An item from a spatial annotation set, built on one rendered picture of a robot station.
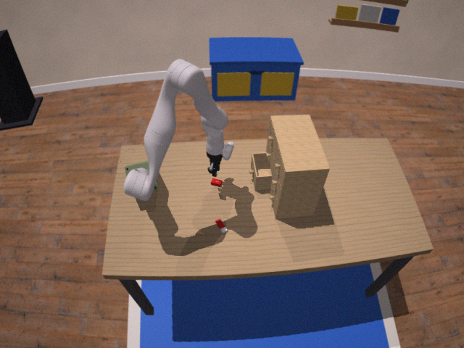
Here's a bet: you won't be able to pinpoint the wooden chest of drawers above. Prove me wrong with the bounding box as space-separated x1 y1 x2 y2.
270 115 330 219

